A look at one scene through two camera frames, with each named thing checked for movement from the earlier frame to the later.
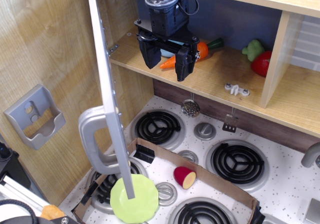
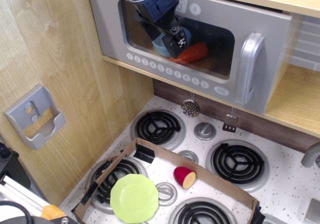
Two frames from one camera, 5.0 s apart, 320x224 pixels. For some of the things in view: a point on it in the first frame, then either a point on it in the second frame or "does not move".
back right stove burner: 240,162 does not move
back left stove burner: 160,127 does not move
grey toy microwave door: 110,114 → 261,79
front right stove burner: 203,210 does not move
